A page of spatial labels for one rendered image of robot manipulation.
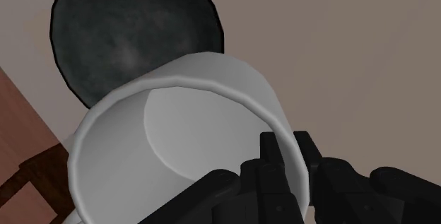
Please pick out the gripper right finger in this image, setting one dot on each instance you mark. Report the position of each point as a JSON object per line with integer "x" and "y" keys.
{"x": 348, "y": 189}

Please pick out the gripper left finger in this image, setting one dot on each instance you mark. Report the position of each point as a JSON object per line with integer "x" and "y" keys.
{"x": 268, "y": 182}

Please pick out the white cup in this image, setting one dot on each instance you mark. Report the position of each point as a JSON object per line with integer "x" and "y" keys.
{"x": 144, "y": 154}

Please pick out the black round plate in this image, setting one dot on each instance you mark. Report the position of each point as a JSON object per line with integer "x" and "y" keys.
{"x": 131, "y": 33}

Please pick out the dark brown wooden chair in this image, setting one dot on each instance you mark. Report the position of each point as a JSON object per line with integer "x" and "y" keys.
{"x": 41, "y": 178}

